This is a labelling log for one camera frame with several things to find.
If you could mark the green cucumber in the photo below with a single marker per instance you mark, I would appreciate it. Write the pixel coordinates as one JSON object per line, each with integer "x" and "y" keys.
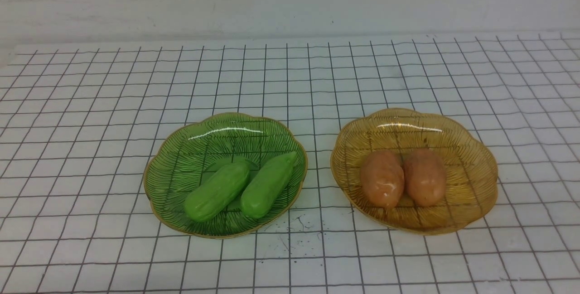
{"x": 261, "y": 193}
{"x": 211, "y": 197}

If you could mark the green cucumber front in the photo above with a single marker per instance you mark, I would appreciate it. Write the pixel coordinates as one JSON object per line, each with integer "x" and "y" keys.
{"x": 211, "y": 197}

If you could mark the orange potato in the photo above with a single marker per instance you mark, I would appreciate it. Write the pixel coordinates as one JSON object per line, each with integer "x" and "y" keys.
{"x": 425, "y": 177}
{"x": 382, "y": 179}

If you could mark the green glass plate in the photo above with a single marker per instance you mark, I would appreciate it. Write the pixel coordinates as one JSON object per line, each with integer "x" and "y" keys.
{"x": 190, "y": 155}

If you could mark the amber glass plate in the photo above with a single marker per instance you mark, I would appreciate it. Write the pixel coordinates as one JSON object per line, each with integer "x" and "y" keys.
{"x": 472, "y": 170}

